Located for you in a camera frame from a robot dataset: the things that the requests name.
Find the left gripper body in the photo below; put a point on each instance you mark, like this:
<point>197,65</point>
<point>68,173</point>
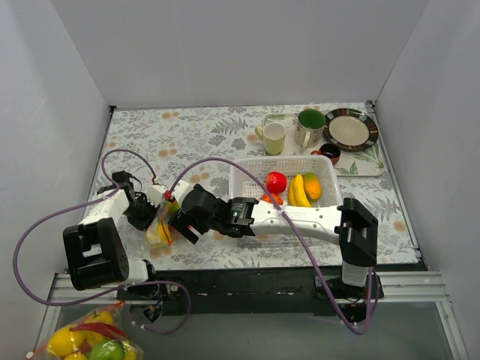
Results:
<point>146,214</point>

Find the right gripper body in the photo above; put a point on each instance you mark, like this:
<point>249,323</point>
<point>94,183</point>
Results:
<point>184,223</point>

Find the zip bag of fake fruit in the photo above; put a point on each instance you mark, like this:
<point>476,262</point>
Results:
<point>160,233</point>

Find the fake orange pumpkin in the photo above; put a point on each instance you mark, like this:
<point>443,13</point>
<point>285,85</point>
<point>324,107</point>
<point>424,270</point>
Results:
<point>268,198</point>

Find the fake red apple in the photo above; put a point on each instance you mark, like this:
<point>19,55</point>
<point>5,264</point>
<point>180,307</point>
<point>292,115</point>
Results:
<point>276,182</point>

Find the fake banana bunch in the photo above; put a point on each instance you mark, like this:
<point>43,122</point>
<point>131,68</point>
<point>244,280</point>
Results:
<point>296,192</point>

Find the fake mango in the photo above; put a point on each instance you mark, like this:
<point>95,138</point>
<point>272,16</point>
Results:
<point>312,187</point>

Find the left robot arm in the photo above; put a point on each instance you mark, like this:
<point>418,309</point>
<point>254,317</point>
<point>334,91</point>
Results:
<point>95,253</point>

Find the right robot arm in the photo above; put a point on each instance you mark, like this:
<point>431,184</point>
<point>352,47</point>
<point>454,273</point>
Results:
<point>350,225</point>

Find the cream mug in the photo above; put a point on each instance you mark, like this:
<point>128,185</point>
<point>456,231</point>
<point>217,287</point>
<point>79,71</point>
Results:
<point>273,137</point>

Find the floral table mat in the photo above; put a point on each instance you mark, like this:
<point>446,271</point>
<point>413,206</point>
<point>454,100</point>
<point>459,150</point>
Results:
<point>194,143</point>

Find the green inside floral mug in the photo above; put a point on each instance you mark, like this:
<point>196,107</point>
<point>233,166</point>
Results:
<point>309,126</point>

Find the small brown cup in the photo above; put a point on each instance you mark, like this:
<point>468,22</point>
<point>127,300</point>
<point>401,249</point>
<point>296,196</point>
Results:
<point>331,151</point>

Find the striped rim plate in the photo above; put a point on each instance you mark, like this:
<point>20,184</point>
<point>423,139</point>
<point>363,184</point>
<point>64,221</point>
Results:
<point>351,130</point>

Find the floral serving tray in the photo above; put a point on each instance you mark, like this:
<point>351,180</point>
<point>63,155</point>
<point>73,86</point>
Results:
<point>367,162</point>

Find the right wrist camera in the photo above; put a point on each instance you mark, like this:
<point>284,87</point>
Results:
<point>179,192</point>

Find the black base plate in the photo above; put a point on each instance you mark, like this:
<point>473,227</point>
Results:
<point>234,291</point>

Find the aluminium front rail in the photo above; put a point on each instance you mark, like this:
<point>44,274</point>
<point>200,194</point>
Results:
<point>397,286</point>

